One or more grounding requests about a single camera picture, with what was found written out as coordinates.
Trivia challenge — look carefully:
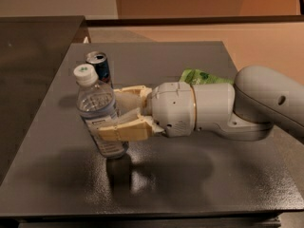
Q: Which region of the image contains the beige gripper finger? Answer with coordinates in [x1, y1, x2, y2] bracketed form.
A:
[98, 115, 163, 142]
[114, 85, 152, 114]

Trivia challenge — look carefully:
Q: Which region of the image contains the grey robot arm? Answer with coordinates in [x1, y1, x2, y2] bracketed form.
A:
[98, 66, 304, 143]

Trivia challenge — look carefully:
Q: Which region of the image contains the green snack pouch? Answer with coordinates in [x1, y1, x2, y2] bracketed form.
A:
[180, 68, 234, 85]

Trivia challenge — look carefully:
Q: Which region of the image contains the blue silver drink can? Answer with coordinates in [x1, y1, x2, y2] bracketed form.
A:
[85, 51, 112, 86]

